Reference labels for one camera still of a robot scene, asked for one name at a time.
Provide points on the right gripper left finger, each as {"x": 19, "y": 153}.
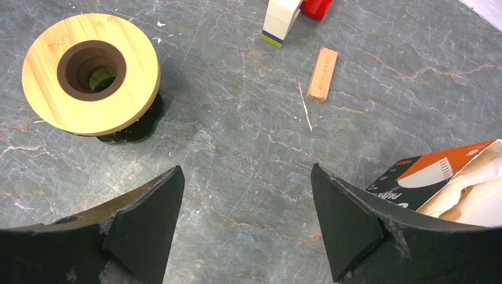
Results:
{"x": 124, "y": 240}

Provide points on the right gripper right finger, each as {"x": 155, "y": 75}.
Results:
{"x": 371, "y": 240}

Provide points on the black coffee server base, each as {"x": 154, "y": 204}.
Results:
{"x": 133, "y": 125}

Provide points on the round wooden dripper holder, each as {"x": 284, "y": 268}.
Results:
{"x": 57, "y": 67}

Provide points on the orange coffee filter box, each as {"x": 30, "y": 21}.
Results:
{"x": 462, "y": 184}

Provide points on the small wooden block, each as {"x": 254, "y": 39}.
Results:
{"x": 322, "y": 74}

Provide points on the white stacked block tower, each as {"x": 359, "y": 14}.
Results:
{"x": 280, "y": 17}

